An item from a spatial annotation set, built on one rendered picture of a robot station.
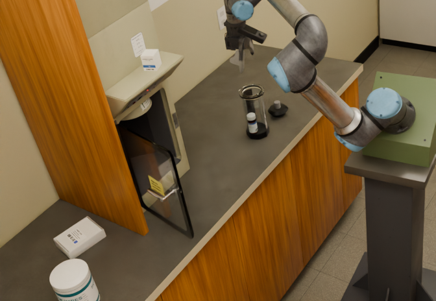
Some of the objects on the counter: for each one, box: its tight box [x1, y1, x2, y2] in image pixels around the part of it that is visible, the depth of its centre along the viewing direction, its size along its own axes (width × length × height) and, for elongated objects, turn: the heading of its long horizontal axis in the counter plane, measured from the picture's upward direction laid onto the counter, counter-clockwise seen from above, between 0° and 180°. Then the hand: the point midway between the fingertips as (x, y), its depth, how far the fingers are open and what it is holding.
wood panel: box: [0, 0, 149, 236], centre depth 207 cm, size 49×3×140 cm, turn 67°
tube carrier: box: [239, 84, 268, 134], centre depth 268 cm, size 11×11×21 cm
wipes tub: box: [49, 259, 100, 301], centre depth 207 cm, size 13×13×15 cm
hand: (248, 64), depth 256 cm, fingers open, 14 cm apart
